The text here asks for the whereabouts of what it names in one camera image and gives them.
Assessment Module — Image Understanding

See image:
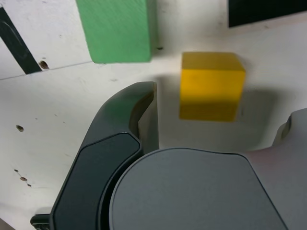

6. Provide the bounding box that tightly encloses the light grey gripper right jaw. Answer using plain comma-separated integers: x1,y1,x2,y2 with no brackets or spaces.
109,109,307,230

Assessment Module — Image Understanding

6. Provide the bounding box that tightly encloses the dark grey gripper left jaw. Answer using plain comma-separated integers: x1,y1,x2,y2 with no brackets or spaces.
50,81,160,230

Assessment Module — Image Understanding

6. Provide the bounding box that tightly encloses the yellow cube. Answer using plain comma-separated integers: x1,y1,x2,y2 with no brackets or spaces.
179,52,246,122

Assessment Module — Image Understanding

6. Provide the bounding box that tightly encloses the green cube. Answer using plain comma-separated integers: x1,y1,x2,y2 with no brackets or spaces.
75,0,158,64

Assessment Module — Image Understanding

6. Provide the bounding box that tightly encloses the black tape strip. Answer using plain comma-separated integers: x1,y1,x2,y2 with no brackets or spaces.
0,6,43,75

